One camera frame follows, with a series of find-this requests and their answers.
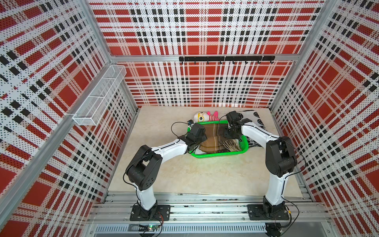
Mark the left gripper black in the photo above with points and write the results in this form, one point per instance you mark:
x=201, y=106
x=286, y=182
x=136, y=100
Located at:
x=203, y=137

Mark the green circuit board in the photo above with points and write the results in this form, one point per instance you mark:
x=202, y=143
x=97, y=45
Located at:
x=149, y=228

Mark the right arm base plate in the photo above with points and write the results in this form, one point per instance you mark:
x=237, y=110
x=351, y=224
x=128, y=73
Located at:
x=267, y=212

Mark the white wire mesh shelf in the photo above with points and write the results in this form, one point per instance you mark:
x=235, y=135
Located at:
x=94, y=106

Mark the brown plaid fringed scarf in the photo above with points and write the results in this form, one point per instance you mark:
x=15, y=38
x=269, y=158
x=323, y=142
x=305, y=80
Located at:
x=216, y=141

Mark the green plastic basket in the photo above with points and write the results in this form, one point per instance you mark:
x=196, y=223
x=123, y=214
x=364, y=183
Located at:
x=242, y=142

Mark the black hook rail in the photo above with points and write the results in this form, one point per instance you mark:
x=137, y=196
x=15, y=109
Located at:
x=226, y=59

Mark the white pink plush toy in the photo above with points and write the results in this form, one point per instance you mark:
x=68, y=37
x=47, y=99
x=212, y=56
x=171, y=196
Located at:
x=206, y=116

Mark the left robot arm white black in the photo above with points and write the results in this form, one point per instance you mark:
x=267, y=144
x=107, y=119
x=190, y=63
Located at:
x=142, y=171

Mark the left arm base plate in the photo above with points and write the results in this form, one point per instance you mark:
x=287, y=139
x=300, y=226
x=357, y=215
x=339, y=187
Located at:
x=157, y=212

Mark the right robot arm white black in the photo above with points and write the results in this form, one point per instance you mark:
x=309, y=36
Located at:
x=280, y=159

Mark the aluminium mounting rail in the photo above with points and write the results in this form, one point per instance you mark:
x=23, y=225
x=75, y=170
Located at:
x=195, y=208

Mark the black white patterned scarf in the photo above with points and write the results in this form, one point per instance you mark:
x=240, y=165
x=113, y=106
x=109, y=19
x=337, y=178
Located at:
x=255, y=131

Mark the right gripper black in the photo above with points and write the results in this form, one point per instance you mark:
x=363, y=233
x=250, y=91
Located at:
x=227, y=135

